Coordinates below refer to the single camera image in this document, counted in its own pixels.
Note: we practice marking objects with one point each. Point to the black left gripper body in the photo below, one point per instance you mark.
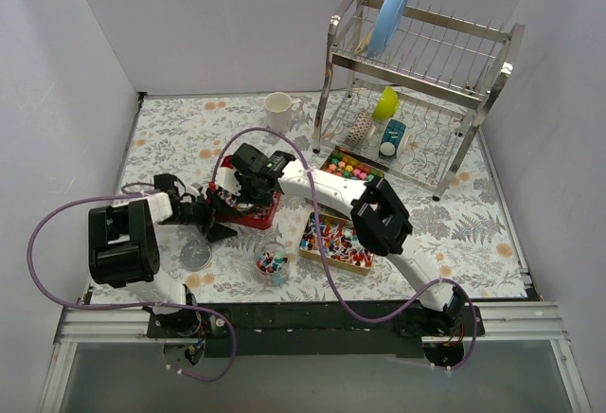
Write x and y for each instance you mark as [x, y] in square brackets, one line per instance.
[208, 216]

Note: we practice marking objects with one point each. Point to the stainless steel dish rack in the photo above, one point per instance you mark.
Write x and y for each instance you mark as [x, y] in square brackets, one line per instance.
[448, 73]

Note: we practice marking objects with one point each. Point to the aluminium table edge rail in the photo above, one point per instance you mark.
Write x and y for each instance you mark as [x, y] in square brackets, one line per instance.
[502, 320]

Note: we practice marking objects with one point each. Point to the clear glass jar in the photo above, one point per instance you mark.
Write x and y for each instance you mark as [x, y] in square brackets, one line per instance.
[272, 264]

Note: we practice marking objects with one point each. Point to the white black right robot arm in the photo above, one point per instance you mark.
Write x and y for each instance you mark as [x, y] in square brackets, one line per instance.
[382, 224]

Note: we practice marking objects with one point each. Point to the yellow green bowl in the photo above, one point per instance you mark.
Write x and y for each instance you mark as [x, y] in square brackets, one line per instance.
[387, 104]

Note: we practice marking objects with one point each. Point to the gold tin of ball lollipops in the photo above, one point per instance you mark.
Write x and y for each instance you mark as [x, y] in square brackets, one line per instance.
[341, 243]

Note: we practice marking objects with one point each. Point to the white ceramic mug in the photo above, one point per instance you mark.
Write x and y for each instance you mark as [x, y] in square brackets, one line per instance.
[279, 111]

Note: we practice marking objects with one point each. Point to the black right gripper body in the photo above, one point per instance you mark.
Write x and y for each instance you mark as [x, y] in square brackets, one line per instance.
[256, 193]

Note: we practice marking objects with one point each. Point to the teal and white container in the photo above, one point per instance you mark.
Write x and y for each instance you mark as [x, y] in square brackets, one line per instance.
[393, 140]

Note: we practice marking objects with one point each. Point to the red tin of swirl lollipops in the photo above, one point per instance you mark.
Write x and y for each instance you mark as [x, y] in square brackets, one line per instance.
[255, 216]

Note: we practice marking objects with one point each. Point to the gold tin of star candies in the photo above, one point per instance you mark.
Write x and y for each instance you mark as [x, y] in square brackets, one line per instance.
[348, 165]

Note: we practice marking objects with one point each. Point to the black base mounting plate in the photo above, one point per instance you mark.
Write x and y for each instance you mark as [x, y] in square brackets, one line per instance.
[325, 328]

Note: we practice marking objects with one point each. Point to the light blue plate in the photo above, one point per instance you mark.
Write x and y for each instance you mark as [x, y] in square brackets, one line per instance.
[386, 24]

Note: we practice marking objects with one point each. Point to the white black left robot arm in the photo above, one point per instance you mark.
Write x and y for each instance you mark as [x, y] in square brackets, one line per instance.
[123, 248]

